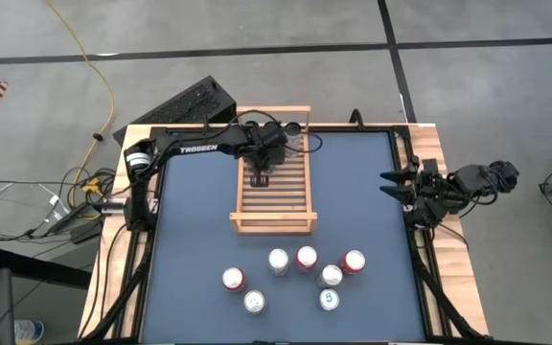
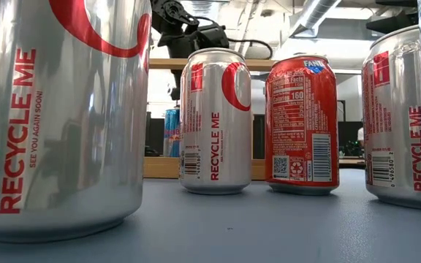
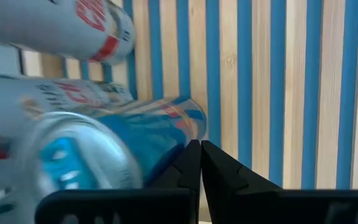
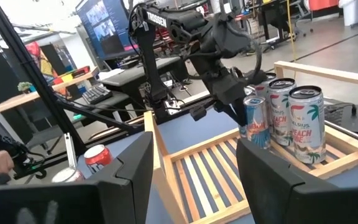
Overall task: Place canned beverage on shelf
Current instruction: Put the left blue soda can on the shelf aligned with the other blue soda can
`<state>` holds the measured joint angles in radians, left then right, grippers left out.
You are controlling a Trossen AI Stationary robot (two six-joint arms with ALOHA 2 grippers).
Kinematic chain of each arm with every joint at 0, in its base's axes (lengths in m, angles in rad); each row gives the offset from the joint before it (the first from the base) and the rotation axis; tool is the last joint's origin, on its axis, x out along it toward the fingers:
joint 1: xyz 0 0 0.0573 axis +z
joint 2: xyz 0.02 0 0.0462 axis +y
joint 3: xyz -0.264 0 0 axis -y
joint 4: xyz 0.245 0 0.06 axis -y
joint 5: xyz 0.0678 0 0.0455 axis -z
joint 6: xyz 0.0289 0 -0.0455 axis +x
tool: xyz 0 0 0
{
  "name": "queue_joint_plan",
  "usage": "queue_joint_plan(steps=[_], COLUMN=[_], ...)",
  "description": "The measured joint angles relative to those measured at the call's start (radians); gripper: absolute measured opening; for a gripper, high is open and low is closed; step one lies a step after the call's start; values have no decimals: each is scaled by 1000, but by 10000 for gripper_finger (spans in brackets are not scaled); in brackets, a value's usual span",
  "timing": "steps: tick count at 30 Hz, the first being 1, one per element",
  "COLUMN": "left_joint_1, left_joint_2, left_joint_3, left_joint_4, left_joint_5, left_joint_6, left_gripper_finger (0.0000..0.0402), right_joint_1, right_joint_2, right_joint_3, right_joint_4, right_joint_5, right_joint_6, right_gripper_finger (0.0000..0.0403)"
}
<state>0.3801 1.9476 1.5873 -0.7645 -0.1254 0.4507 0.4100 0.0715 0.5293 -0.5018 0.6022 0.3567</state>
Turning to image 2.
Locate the silver ceiling duct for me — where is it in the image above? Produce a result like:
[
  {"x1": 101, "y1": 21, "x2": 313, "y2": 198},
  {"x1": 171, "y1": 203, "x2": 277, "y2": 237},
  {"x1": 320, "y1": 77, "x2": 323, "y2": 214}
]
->
[{"x1": 289, "y1": 0, "x2": 343, "y2": 37}]

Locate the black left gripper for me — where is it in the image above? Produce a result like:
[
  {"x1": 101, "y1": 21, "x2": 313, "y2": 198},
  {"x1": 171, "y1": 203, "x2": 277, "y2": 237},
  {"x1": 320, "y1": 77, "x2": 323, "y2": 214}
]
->
[{"x1": 157, "y1": 24, "x2": 230, "y2": 102}]

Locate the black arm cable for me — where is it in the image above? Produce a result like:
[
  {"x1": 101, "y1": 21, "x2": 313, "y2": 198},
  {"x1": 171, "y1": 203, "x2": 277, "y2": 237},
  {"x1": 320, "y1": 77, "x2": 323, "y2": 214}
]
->
[{"x1": 195, "y1": 16, "x2": 274, "y2": 60}]

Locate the wooden desk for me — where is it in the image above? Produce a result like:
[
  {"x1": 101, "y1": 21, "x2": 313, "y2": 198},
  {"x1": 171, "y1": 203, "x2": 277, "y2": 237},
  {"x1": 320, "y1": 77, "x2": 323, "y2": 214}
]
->
[{"x1": 338, "y1": 157, "x2": 366, "y2": 169}]

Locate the silver Diet Coke can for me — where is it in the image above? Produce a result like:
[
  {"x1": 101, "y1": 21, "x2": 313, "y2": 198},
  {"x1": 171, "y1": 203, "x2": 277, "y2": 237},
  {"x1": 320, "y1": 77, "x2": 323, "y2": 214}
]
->
[
  {"x1": 178, "y1": 47, "x2": 254, "y2": 196},
  {"x1": 360, "y1": 24, "x2": 421, "y2": 210},
  {"x1": 0, "y1": 0, "x2": 152, "y2": 244}
]

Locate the red Fanta can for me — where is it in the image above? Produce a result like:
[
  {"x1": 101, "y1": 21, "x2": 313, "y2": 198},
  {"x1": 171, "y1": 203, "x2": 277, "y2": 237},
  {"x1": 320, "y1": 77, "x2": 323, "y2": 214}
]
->
[{"x1": 264, "y1": 54, "x2": 341, "y2": 197}]

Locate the wooden slatted shelf rack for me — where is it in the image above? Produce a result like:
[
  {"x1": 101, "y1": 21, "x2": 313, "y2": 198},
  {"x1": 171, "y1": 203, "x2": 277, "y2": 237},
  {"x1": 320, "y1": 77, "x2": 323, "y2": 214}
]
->
[{"x1": 143, "y1": 57, "x2": 278, "y2": 180}]

